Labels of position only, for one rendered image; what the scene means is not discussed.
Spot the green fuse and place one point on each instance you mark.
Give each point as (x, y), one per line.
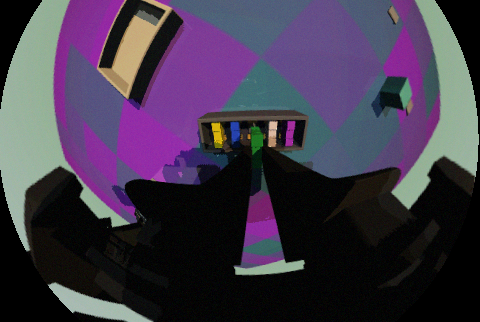
(257, 146)

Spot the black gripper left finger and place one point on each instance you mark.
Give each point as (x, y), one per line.
(220, 204)

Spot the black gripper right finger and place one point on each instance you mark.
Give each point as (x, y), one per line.
(305, 202)

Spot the green cube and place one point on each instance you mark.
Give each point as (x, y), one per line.
(396, 92)

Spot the tan flat rectangular tile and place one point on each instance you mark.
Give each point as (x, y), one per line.
(391, 11)
(408, 107)

